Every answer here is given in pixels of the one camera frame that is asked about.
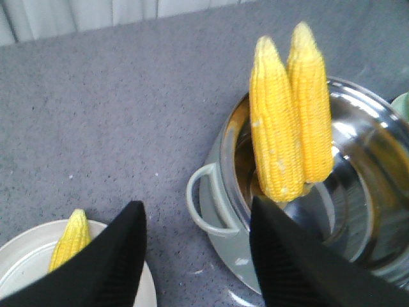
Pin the green round plate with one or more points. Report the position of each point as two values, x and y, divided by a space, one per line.
400 105

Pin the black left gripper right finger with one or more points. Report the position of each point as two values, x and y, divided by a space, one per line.
295 269

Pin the beige round plate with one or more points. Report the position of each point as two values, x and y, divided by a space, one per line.
26 258

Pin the green electric cooking pot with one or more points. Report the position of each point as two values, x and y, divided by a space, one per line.
360 210

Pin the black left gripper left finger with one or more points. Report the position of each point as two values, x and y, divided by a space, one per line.
105 273

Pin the grey curtain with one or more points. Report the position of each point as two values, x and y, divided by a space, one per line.
25 21

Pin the yellow corn cob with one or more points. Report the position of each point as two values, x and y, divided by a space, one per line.
74 239
307 75
274 126

